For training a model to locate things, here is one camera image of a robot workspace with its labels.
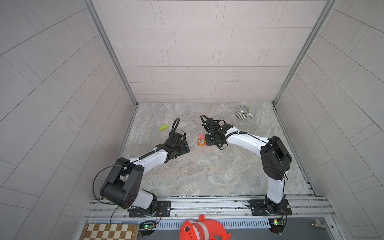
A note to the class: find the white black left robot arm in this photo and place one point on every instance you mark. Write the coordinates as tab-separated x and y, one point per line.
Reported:
122	186

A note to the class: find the wooden chessboard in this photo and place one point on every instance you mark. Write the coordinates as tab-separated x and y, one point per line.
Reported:
109	232

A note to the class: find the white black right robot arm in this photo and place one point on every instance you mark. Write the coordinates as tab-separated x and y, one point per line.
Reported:
275	158

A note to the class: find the aluminium corner post right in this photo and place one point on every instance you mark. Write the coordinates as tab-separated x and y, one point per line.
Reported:
324	14

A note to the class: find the red shark plush toy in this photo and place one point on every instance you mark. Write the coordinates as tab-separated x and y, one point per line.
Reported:
202	229

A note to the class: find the lime green long block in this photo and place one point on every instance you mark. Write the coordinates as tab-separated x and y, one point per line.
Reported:
163	127

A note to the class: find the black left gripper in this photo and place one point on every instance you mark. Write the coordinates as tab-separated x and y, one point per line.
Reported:
182	149

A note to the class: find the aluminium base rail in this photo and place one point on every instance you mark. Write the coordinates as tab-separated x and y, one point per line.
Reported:
182	208

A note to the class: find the striped ceramic mug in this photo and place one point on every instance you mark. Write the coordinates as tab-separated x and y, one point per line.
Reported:
243	113

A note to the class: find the red wooden block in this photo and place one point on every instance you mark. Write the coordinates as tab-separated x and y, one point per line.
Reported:
201	143

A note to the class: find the right controller circuit board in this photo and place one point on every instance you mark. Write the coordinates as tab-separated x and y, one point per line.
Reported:
277	225

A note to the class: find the aluminium corner post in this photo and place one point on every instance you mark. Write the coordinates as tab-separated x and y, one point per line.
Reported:
324	14
90	7

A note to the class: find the left controller circuit board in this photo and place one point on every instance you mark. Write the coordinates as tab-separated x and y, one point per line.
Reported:
147	228

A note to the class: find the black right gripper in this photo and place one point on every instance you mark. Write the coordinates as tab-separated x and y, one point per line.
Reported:
208	143

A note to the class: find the aluminium corner post left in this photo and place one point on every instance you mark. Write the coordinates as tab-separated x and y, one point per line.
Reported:
90	7

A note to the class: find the controller circuit board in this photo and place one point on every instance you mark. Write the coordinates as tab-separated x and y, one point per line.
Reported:
277	225
147	228

